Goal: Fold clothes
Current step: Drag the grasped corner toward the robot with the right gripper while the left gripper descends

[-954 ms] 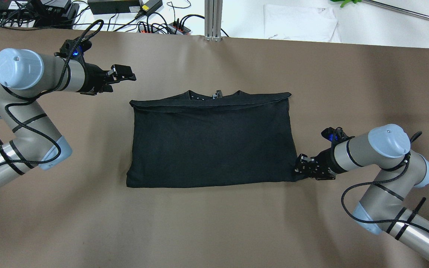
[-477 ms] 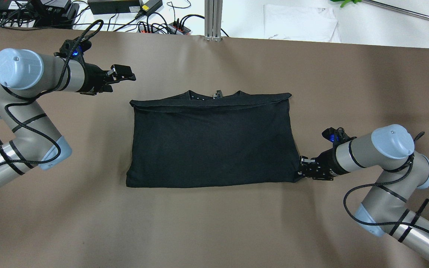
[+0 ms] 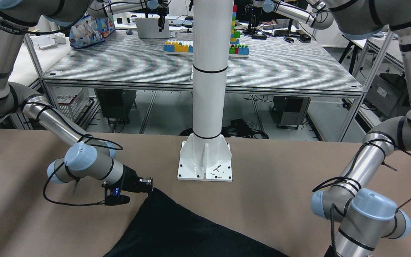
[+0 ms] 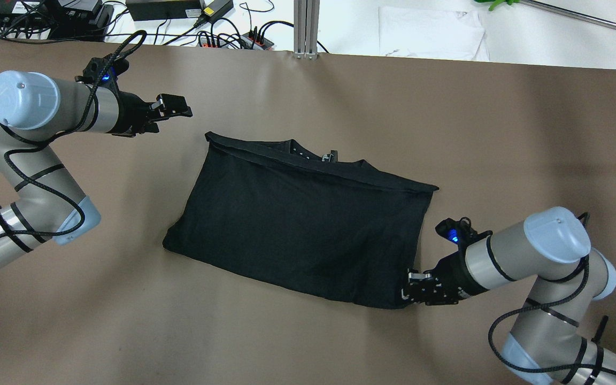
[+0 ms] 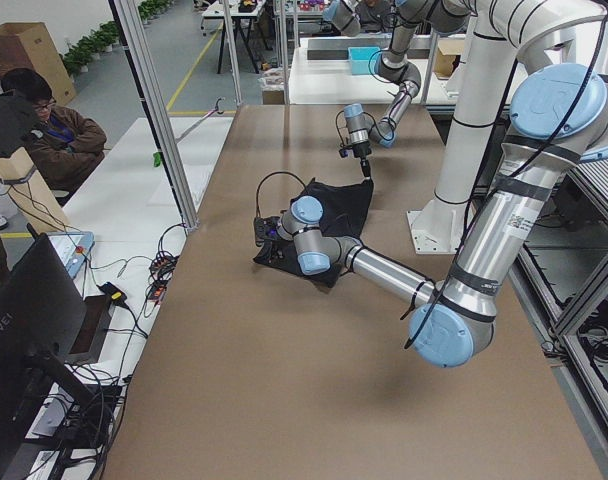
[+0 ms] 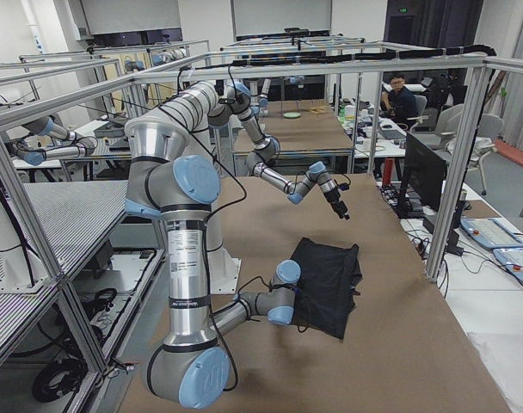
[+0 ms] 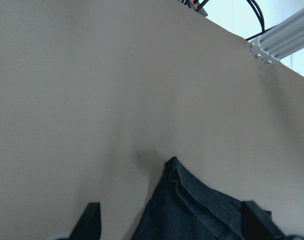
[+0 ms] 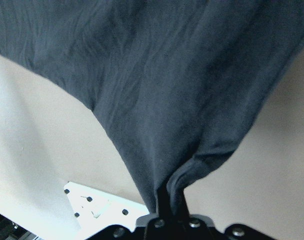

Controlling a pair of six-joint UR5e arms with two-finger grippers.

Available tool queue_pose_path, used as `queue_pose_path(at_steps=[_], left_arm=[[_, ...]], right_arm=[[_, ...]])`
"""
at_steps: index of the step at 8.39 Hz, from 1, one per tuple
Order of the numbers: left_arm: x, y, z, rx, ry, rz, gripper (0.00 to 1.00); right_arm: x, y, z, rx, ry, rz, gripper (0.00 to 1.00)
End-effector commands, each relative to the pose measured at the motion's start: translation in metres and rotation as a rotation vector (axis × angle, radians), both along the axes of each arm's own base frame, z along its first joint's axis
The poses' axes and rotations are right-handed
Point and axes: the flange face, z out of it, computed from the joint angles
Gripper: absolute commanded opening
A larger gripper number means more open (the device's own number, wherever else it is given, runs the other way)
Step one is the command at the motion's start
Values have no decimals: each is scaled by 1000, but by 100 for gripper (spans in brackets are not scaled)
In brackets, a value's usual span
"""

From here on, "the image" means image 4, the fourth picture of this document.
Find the black power adapter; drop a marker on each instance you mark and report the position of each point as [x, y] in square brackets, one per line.
[164, 10]

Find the aluminium frame cage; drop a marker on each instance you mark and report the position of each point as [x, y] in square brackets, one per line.
[306, 20]

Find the power strip with cables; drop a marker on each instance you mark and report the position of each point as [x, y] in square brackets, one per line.
[253, 40]
[207, 39]

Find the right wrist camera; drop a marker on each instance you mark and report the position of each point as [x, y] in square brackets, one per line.
[460, 232]

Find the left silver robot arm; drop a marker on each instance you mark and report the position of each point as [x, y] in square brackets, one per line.
[34, 108]

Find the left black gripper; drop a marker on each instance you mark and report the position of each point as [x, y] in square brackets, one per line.
[128, 116]

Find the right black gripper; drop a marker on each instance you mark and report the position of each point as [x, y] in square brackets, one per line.
[453, 277]

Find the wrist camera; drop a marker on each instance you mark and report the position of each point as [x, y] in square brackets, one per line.
[460, 232]
[102, 70]

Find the white paper sheet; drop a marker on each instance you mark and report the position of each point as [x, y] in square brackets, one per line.
[433, 34]

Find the black t-shirt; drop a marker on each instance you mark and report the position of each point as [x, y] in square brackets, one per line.
[277, 213]

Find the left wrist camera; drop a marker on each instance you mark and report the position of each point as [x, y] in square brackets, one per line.
[102, 70]

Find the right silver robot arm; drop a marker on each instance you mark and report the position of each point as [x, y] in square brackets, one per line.
[539, 342]

